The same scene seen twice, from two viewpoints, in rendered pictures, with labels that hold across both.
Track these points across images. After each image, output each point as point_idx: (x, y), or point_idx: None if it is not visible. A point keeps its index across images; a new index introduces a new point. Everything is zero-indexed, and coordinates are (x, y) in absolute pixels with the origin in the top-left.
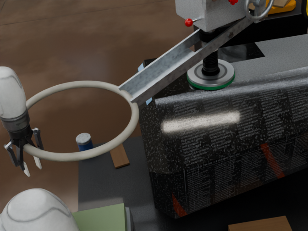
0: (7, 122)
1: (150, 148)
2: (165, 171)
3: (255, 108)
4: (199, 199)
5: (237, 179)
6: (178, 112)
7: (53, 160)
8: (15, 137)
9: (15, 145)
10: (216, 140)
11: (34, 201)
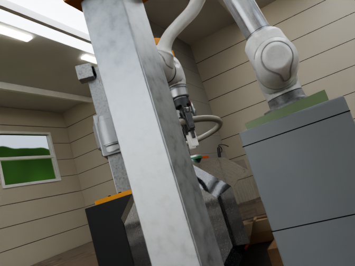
0: (184, 87)
1: (205, 184)
2: (227, 187)
3: (220, 167)
4: (246, 221)
5: (246, 206)
6: (199, 165)
7: (212, 117)
8: (188, 102)
9: (184, 116)
10: (225, 175)
11: None
